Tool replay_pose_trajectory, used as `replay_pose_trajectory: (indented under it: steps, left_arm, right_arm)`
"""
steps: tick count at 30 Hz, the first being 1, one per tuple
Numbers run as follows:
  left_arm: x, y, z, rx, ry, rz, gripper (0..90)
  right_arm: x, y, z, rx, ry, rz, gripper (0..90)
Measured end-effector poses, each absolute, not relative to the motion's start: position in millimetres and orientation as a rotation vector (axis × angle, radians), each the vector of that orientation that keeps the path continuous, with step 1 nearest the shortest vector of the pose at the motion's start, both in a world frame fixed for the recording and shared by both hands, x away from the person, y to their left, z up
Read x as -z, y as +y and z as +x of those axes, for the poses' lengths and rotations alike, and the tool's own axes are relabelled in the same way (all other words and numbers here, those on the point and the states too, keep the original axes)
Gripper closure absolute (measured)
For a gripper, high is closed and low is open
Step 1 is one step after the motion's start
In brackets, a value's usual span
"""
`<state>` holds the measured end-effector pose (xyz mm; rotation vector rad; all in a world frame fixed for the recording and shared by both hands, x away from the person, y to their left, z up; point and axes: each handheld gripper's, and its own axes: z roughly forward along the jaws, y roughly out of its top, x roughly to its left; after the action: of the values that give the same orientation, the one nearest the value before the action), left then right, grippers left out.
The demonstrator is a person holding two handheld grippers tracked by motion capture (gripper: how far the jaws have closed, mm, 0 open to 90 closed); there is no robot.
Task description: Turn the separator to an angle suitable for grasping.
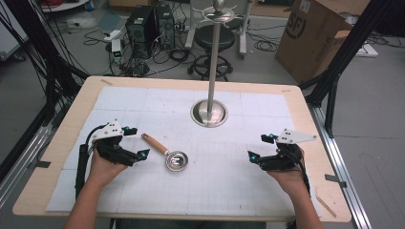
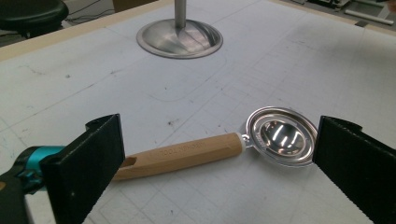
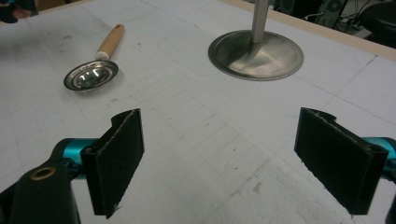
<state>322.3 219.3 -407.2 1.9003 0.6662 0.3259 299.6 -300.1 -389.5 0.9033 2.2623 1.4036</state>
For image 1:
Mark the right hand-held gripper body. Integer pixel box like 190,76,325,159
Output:
258,128,318,173

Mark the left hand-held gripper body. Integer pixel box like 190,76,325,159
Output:
91,118,139,167

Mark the metal ladle with wooden handle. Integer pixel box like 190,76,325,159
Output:
140,133,189,173

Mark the metal utensil stand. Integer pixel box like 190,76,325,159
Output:
190,0,239,129

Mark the person's right hand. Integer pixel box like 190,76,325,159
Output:
266,148,311,198

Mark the person's left hand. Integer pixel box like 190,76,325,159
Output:
87,148,129,189

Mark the black tape piece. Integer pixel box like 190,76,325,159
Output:
324,173,349,189
33,159,53,170

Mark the thin wooden stick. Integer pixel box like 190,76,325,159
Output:
314,194,337,219

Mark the small white device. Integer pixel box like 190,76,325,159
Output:
111,38,124,64

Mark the white power strip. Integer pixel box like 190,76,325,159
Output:
102,29,124,43

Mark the black computer tower green label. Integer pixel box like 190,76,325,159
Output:
124,5,158,60

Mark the large cardboard box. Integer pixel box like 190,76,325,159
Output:
274,0,373,85

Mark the black round stool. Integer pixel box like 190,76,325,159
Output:
186,24,237,82

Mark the black sleeved gripper cable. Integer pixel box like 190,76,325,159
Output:
74,124,108,200

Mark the aluminium rail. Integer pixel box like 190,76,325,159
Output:
309,104,373,229
0,124,54,208

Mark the coiled black floor cable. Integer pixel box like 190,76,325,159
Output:
246,29,282,53

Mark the white metal stand frame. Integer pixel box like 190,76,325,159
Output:
184,0,253,60

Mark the black metal frame strut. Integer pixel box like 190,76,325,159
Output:
0,0,92,183
298,0,396,138

